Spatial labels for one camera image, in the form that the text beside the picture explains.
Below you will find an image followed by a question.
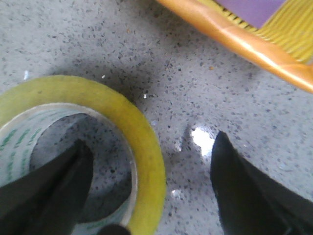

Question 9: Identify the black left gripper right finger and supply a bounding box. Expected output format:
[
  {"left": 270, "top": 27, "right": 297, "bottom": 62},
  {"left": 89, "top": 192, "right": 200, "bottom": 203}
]
[{"left": 210, "top": 131, "right": 313, "bottom": 235}]

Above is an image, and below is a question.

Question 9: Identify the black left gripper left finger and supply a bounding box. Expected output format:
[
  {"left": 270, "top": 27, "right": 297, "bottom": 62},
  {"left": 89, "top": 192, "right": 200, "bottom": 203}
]
[{"left": 0, "top": 140, "right": 93, "bottom": 235}]

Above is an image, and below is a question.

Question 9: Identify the yellow tape roll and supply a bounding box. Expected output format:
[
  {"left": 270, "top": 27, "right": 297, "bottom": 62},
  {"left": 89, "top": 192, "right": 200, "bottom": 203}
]
[{"left": 0, "top": 75, "right": 166, "bottom": 235}]

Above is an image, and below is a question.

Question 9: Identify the yellow wicker basket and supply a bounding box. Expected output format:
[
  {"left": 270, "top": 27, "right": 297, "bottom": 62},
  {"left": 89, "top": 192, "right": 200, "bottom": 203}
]
[{"left": 160, "top": 0, "right": 313, "bottom": 93}]

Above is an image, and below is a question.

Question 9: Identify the purple sponge block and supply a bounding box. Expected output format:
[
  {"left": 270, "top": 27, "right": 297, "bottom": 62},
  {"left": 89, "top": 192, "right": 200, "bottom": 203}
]
[{"left": 216, "top": 0, "right": 286, "bottom": 28}]

